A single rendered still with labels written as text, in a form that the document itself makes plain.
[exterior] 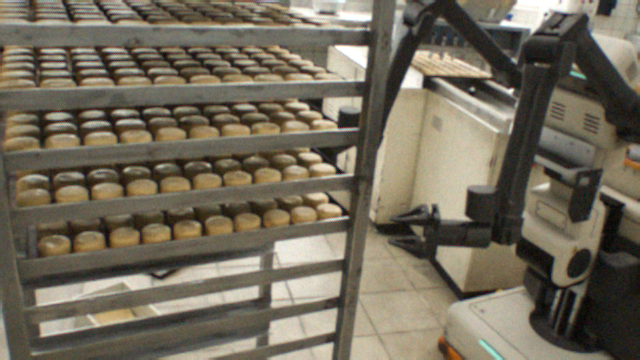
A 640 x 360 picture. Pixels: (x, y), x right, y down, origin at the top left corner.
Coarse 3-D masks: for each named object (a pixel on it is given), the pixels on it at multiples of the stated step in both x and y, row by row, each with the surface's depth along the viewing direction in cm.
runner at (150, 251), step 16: (304, 224) 108; (320, 224) 110; (336, 224) 112; (176, 240) 98; (192, 240) 99; (208, 240) 101; (224, 240) 102; (240, 240) 104; (256, 240) 105; (272, 240) 107; (64, 256) 90; (80, 256) 91; (96, 256) 92; (112, 256) 94; (128, 256) 95; (144, 256) 96; (160, 256) 98; (32, 272) 89; (48, 272) 90
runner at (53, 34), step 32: (0, 32) 74; (32, 32) 76; (64, 32) 78; (96, 32) 80; (128, 32) 82; (160, 32) 84; (192, 32) 86; (224, 32) 88; (256, 32) 90; (288, 32) 93; (320, 32) 95; (352, 32) 98
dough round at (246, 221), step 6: (240, 216) 110; (246, 216) 110; (252, 216) 110; (234, 222) 108; (240, 222) 107; (246, 222) 108; (252, 222) 108; (258, 222) 108; (234, 228) 109; (240, 228) 107; (246, 228) 107; (252, 228) 107; (258, 228) 109
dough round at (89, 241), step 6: (84, 234) 98; (90, 234) 98; (96, 234) 98; (78, 240) 96; (84, 240) 96; (90, 240) 96; (96, 240) 96; (102, 240) 97; (78, 246) 95; (84, 246) 94; (90, 246) 95; (96, 246) 95; (102, 246) 97; (78, 252) 95
